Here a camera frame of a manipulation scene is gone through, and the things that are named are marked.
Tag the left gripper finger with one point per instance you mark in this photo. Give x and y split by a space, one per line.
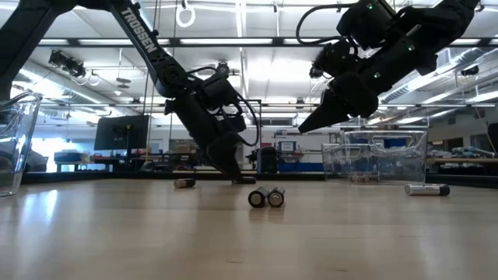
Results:
233 175

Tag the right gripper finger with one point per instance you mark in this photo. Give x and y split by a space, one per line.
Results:
328 110
325 124

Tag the copper and black battery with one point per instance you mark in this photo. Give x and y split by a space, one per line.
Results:
258 197
249 180

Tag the silver battery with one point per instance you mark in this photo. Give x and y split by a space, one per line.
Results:
426 189
184 183
276 197

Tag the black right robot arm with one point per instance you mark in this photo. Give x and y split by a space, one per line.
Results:
424 35

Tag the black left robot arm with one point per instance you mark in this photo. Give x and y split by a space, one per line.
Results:
144 39

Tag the white framed sign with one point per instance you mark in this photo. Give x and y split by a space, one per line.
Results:
287 146

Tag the blue storage crates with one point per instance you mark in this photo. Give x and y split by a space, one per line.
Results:
299 167

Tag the clear plastic bin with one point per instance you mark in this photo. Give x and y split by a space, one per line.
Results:
15 136
389 155

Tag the round black ceiling fixture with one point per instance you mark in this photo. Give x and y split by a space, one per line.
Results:
222 68

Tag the white ceiling vent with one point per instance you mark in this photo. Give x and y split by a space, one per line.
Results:
443 58

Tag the black flat monitor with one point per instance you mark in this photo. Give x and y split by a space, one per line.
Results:
121 132

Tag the black ceiling spotlight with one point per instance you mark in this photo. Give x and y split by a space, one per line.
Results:
470 70

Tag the dark workbench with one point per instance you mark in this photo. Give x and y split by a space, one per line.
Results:
101 158

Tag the cluttered wooden shelf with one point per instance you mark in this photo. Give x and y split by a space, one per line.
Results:
463 159

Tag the black ceiling track lights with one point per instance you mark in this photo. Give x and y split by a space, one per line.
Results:
66 62

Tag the black ceiling camera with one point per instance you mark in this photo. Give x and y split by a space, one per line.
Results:
316 71

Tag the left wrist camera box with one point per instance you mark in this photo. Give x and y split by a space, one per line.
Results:
219 91

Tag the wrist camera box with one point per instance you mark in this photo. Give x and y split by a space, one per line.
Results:
365 23
219 91

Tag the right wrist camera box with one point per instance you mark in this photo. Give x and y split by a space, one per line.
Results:
365 23

